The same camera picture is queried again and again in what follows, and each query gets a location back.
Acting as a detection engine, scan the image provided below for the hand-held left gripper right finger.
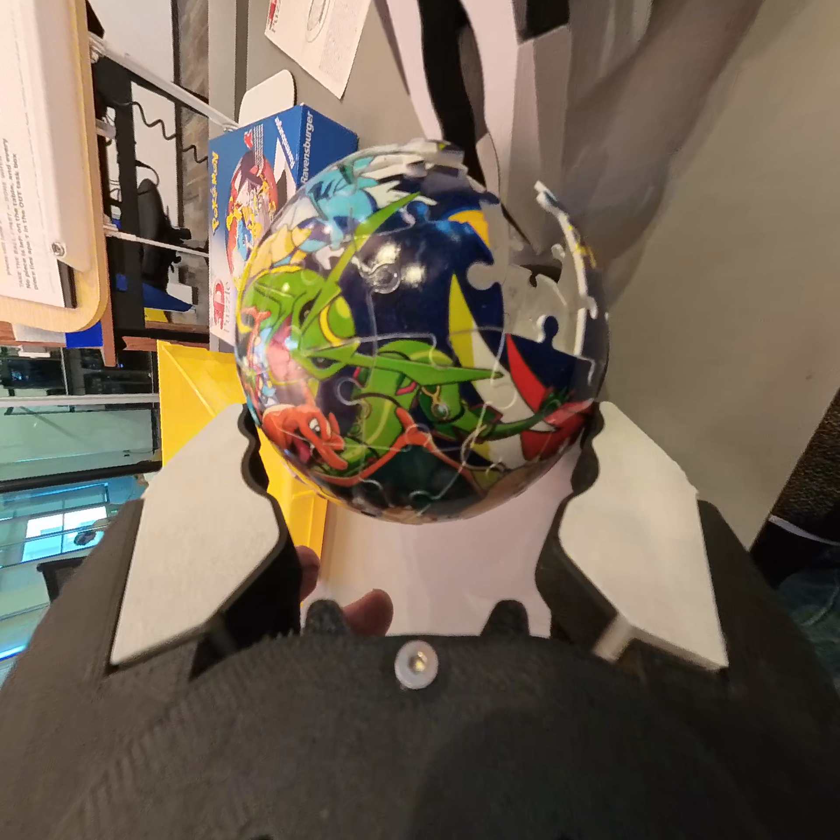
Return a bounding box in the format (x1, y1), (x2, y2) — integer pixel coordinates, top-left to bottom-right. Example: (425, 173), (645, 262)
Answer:
(535, 400), (729, 672)

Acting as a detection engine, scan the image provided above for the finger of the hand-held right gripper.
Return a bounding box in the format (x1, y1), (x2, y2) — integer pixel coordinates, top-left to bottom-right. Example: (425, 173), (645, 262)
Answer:
(459, 0), (592, 198)
(386, 0), (494, 143)

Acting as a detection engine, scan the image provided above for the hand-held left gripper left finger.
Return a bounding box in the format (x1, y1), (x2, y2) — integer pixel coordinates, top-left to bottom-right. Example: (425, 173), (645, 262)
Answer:
(108, 402), (304, 680)

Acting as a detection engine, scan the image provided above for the colourful cartoon puzzle ball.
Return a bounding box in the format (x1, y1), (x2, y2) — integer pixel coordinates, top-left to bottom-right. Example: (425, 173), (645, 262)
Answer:
(235, 139), (610, 526)

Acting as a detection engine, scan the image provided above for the blue puzzle box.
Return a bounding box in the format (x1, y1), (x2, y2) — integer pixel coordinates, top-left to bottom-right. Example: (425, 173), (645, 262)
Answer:
(209, 69), (361, 357)

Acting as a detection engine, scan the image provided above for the person's left hand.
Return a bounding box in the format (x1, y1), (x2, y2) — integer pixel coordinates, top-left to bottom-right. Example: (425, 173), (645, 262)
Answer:
(297, 545), (395, 637)

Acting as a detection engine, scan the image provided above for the white instruction sheet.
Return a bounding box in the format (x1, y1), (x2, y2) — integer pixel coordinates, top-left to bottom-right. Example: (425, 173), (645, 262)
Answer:
(264, 0), (374, 99)

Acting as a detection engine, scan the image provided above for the yellow plastic bin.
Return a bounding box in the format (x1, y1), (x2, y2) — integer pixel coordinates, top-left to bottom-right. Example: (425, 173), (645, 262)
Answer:
(156, 340), (329, 573)

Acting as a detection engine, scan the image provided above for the person's dark teal clothing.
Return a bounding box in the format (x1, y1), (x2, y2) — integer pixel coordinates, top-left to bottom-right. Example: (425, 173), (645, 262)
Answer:
(755, 541), (840, 634)

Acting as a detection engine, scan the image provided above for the black office chair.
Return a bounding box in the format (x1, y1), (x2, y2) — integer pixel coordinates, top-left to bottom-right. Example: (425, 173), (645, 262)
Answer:
(133, 176), (199, 311)

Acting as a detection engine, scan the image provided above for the wooden clipboard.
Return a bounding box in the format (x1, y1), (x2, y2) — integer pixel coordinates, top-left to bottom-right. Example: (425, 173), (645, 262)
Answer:
(0, 0), (111, 333)

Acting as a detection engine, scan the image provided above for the white printed notice sheet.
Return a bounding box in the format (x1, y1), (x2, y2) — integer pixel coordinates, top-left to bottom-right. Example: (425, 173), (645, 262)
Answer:
(0, 0), (91, 309)

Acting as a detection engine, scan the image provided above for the white metal rail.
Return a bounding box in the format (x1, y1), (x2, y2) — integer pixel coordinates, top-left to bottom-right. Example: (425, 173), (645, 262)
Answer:
(87, 34), (238, 127)

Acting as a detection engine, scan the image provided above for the black coiled cable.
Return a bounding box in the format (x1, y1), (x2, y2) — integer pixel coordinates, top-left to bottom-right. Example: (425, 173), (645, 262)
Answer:
(126, 100), (212, 166)

